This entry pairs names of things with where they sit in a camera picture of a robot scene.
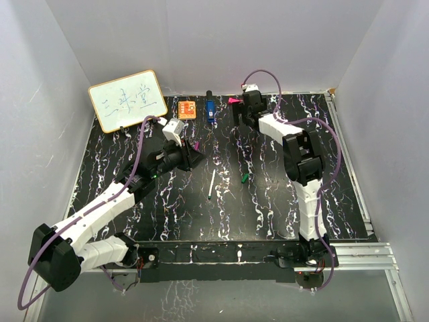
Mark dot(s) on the blue black marker tool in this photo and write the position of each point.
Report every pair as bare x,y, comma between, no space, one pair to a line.
210,107

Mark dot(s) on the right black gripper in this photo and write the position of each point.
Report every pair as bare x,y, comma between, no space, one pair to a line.
264,104

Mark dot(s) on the green pen cap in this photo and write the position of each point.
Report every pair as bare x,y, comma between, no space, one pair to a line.
245,178

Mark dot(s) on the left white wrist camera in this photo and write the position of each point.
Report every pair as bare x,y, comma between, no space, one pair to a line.
172,130

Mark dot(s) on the orange card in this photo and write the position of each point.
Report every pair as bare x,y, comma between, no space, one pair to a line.
186,110

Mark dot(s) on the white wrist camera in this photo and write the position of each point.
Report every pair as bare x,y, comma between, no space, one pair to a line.
172,130
249,87

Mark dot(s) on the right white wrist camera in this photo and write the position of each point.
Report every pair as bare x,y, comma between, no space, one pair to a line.
249,87

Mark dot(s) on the small whiteboard wooden frame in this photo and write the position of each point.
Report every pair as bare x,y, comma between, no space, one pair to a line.
126,101

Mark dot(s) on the pink plastic tool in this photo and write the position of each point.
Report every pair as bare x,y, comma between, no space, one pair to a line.
233,100

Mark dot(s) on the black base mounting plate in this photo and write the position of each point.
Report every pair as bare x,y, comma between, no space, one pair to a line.
221,260

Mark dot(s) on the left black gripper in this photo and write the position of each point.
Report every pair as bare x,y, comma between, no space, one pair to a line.
190,157

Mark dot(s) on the white pen green end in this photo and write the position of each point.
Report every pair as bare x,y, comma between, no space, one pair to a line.
211,184

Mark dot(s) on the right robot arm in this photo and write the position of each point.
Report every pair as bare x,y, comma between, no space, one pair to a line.
304,165

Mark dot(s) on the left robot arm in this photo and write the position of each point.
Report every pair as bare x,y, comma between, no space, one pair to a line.
59,254

